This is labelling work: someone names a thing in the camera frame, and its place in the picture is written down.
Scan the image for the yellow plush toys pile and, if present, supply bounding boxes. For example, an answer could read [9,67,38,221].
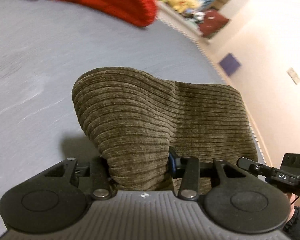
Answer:
[158,0,204,14]

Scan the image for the dark red bag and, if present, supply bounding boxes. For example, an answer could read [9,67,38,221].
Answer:
[199,9,230,38]

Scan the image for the purple wall square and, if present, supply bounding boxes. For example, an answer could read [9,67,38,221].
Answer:
[219,53,241,76]

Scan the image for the right forearm dark sleeve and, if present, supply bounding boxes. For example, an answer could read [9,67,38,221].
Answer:
[283,206,300,240]

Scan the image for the right hand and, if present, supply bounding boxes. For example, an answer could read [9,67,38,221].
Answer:
[286,193,296,220]

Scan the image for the white wall outlet plate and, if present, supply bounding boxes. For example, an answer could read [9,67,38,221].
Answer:
[287,68,300,85]

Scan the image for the brown corduroy pants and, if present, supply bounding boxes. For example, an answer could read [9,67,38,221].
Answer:
[72,67,258,191]

